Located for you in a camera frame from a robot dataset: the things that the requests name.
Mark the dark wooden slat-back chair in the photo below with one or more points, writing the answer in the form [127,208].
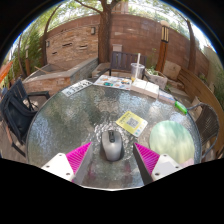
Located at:
[121,61]

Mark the black backpack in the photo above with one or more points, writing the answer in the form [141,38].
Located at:
[18,116]

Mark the small green packet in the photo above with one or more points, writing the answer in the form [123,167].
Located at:
[181,107]

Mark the grey wall-mounted box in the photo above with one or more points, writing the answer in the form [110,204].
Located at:
[117,47]

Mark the raised stone basin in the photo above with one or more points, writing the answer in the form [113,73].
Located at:
[50,81]

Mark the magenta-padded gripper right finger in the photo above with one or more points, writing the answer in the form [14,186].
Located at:
[163,165]

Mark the colourful printed sheet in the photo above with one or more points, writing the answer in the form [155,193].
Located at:
[113,82]

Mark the thick forked tree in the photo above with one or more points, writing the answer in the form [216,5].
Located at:
[104,36]

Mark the wooden garden lamp post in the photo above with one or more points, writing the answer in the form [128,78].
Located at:
[162,50]

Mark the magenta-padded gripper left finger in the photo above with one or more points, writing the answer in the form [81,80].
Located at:
[58,165]

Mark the open white book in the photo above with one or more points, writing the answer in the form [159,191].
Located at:
[145,88]

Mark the slim dark tree trunk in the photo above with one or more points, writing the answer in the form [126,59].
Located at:
[191,50]

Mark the grey and black computer mouse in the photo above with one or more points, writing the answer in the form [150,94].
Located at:
[112,146]

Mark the pale blue booklet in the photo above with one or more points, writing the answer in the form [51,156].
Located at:
[166,97]

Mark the black and white printed sign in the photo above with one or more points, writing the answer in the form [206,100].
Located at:
[77,88]

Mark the beige stone block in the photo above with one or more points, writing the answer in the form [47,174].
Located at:
[171,70]

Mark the thin curved tree trunk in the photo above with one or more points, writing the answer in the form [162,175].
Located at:
[44,43]

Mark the dark wicker chair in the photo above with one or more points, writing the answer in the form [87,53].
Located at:
[208,125]

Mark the clear plastic cup with straw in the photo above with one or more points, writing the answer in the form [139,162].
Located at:
[137,71]

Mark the dark slatted armchair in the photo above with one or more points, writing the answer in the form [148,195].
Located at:
[15,100]

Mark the yellow printed card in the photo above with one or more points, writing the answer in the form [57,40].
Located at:
[131,123]

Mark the curved wooden bench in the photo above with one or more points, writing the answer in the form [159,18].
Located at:
[203,93]

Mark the round green and pink mouse pad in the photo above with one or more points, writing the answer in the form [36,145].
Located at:
[171,140]

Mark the black wall lamp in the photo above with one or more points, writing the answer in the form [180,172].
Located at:
[47,43]
[93,30]

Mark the orange parasol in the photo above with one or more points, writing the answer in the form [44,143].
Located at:
[5,70]

